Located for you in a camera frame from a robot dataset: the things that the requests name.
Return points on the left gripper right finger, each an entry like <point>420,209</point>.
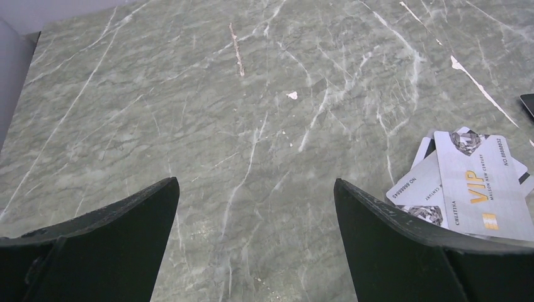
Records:
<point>394,256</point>

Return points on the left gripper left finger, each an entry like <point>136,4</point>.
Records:
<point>110,254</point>

